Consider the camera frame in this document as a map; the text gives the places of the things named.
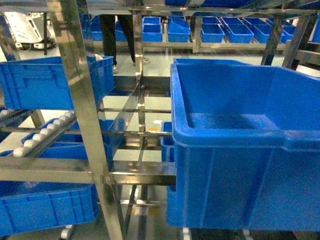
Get blue crate left upper shelf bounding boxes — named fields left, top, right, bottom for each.
left=0, top=55, right=116, bottom=111

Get blue crate shelf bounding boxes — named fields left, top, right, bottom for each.
left=0, top=181, right=99, bottom=236
left=0, top=55, right=116, bottom=111

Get blue crate left lower shelf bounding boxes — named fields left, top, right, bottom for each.
left=0, top=181, right=99, bottom=236

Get large blue crate front right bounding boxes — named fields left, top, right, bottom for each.
left=167, top=59, right=320, bottom=232

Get person black trouser legs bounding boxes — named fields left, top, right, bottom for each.
left=98, top=14, right=152, bottom=75

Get white roller conveyor track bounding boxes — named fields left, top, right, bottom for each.
left=11, top=110, right=77, bottom=158

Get steel shelf upright post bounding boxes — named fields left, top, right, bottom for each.
left=46, top=0, right=123, bottom=240

